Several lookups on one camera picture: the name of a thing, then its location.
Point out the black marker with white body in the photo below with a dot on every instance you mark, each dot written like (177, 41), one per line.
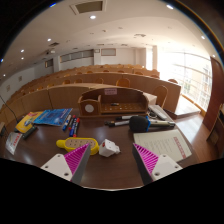
(125, 117)
(116, 123)

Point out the white marker with blue cap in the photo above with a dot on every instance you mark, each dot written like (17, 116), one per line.
(66, 122)

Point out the wooden lecture hall chairs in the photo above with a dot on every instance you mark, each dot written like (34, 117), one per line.
(123, 82)

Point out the black remote control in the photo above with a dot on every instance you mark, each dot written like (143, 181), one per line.
(29, 132)

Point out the ceiling projector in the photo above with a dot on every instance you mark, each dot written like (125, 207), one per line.
(50, 52)

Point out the black gooseneck microphone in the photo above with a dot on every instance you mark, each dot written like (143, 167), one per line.
(9, 108)

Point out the wooden desk organizer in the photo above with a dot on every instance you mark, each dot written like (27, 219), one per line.
(116, 101)

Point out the large window with railing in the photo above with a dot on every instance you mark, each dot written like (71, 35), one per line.
(190, 78)

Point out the wooden shelf unit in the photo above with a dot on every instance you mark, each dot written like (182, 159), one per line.
(215, 131)

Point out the white remote control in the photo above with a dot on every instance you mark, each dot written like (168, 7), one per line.
(160, 112)

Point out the long red marker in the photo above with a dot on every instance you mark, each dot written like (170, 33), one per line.
(77, 126)

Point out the short red marker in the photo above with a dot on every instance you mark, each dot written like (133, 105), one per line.
(72, 122)

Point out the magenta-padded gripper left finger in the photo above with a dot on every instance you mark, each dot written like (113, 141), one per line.
(58, 165)

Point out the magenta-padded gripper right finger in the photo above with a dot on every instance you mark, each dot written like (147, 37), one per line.
(163, 165)

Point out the white card with red print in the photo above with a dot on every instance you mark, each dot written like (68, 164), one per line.
(13, 142)

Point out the black foam-headed microphone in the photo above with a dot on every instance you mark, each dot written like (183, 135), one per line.
(138, 124)

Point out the blue booklet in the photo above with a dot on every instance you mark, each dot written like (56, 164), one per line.
(53, 117)

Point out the large blue marker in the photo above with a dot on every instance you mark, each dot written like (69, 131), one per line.
(73, 128)

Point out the white charger with red switch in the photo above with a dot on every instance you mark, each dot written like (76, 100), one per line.
(108, 149)

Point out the yellow booklet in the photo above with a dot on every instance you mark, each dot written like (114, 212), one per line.
(26, 122)

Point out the wooden lecture desk rows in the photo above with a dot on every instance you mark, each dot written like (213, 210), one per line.
(60, 96)

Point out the white paper sheet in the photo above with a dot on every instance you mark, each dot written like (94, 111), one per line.
(161, 145)

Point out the square ceiling vent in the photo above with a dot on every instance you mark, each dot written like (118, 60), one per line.
(88, 6)

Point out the recessed ceiling lights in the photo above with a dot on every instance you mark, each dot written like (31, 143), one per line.
(92, 17)

